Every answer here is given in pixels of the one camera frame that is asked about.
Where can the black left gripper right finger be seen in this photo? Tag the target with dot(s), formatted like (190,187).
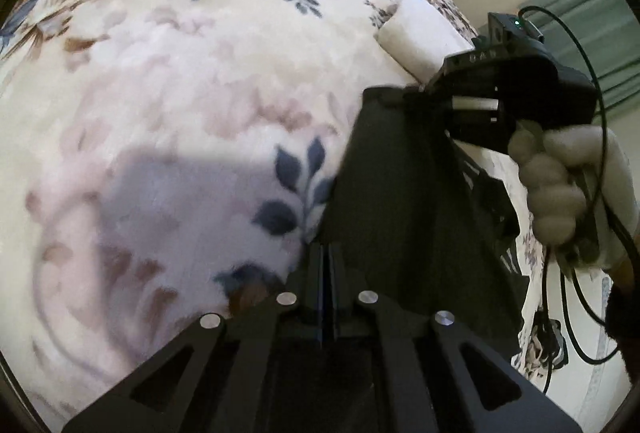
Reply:
(388,370)

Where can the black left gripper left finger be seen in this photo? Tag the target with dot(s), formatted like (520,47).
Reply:
(224,375)

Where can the black knit garment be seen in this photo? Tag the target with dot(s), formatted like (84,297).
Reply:
(423,222)

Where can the white gloved right hand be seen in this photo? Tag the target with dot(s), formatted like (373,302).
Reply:
(544,164)

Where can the green curtain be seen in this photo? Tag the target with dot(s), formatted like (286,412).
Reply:
(609,33)

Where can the white folded towel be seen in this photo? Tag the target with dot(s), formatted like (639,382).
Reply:
(419,38)

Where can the floral fleece bed blanket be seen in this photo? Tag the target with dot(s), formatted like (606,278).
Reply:
(162,158)

